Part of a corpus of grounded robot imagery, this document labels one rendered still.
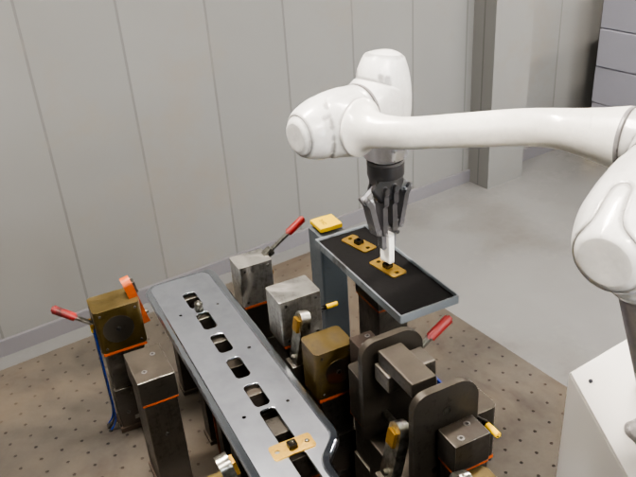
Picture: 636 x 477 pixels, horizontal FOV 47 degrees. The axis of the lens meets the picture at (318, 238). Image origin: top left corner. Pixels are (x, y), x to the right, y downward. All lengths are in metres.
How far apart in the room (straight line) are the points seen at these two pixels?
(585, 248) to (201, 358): 0.94
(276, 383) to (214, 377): 0.14
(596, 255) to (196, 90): 2.75
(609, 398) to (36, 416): 1.40
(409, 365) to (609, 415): 0.49
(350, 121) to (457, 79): 3.26
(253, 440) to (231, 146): 2.41
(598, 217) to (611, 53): 4.04
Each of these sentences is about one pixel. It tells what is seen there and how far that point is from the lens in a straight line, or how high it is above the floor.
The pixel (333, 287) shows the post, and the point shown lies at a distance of 1.85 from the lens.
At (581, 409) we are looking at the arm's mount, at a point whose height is 0.95.
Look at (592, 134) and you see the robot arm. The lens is 1.18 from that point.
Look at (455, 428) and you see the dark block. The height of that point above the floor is 1.12.
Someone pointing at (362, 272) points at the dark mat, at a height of 1.16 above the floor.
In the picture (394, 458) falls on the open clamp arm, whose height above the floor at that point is 1.04.
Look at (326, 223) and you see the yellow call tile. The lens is 1.79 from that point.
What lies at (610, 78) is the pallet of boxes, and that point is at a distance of 5.03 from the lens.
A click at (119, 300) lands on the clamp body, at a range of 1.80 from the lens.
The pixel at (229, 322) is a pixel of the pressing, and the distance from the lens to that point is 1.75.
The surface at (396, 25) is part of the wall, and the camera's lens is 4.10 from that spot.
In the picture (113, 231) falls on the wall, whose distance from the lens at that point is 3.57.
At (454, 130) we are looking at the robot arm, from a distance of 1.22.
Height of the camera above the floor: 1.99
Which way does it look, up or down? 29 degrees down
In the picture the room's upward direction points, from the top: 4 degrees counter-clockwise
